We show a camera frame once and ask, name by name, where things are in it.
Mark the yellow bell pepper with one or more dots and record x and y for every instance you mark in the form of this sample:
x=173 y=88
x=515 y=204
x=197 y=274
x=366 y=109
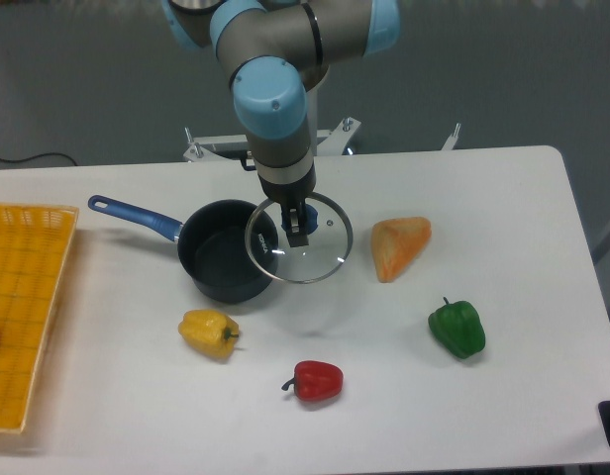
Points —
x=210 y=332

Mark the green bell pepper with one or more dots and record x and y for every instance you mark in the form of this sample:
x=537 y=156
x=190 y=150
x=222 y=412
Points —
x=458 y=328

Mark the glass lid with blue knob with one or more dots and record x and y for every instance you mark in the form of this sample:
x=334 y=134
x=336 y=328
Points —
x=330 y=235

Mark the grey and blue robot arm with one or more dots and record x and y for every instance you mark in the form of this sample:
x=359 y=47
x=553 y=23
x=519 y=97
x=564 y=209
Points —
x=272 y=53

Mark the red bell pepper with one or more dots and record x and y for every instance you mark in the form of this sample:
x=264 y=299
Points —
x=315 y=381

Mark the dark saucepan with blue handle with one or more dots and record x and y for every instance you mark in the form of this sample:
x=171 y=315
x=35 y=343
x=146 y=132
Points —
x=212 y=246

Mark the orange triangular bread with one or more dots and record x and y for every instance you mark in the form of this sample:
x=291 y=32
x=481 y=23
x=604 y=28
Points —
x=395 y=243

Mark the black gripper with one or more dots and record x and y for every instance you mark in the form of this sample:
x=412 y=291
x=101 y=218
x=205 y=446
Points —
x=294 y=214

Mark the yellow woven basket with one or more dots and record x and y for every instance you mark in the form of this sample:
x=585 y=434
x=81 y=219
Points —
x=35 y=243

